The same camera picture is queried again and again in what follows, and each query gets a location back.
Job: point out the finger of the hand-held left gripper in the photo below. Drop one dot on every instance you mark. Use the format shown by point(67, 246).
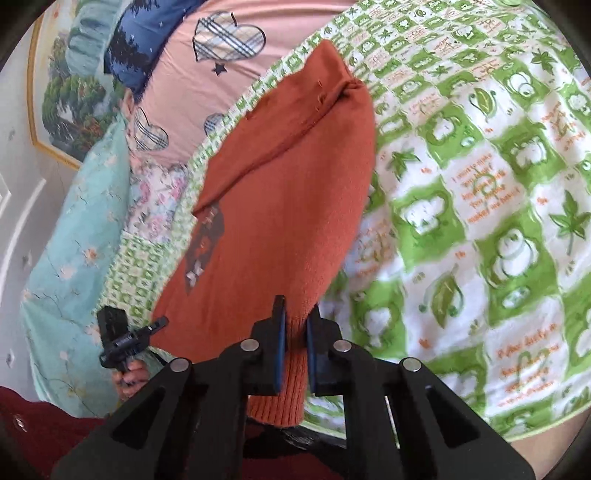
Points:
point(157, 324)

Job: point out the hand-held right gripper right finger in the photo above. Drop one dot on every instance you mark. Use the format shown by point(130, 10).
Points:
point(311, 364)

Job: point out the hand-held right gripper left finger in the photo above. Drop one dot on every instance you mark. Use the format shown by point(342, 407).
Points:
point(277, 364)

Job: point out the orange knit sweater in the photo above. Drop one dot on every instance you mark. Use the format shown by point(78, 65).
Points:
point(277, 194)

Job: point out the person's left hand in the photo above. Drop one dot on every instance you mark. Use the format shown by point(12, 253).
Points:
point(131, 376)

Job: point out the teal floral bed sheet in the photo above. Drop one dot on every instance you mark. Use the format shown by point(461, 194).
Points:
point(78, 230)

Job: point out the white pink floral cloth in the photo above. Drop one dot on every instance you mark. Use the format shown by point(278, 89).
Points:
point(152, 205)

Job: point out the framed landscape painting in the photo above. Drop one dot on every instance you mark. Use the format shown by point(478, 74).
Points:
point(69, 101)

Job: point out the green white checked blanket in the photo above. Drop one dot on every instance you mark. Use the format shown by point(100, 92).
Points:
point(466, 184)

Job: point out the pink heart pattern pillow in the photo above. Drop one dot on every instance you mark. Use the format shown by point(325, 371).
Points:
point(184, 83)

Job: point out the blue patterned pillow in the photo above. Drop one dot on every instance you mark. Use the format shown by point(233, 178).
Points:
point(147, 32)

